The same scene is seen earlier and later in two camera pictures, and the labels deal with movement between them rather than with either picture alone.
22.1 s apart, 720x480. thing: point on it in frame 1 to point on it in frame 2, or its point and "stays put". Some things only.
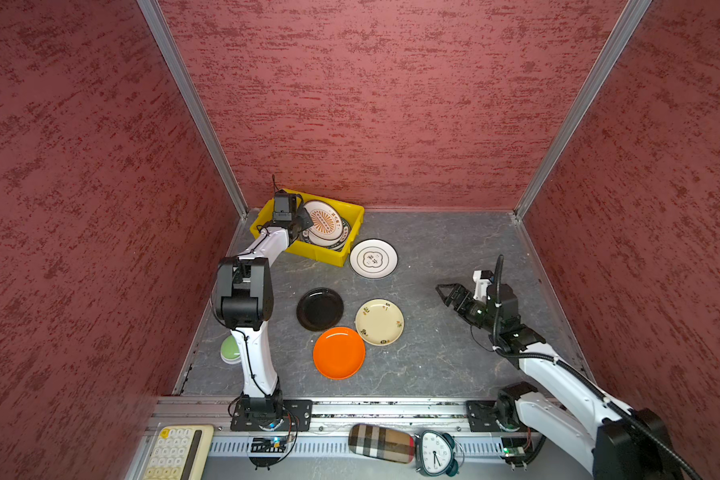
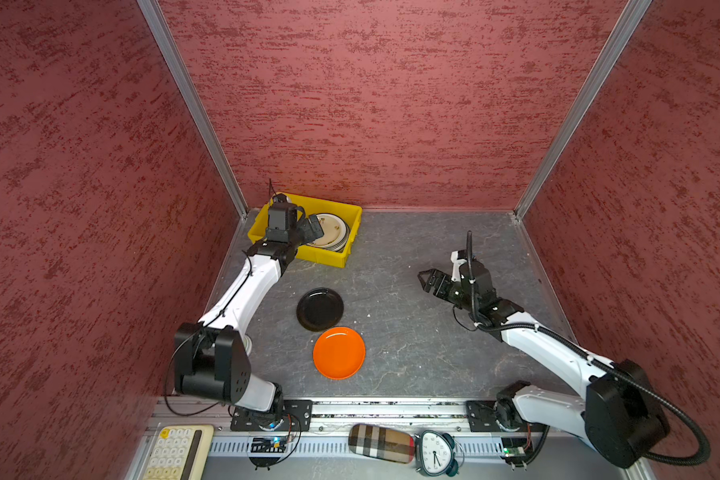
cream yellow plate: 379,321 to 333,228
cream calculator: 181,452 stays put
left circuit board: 268,445 stays put
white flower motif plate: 373,258 to 338,249
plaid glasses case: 382,443 stays put
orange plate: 339,353 stays put
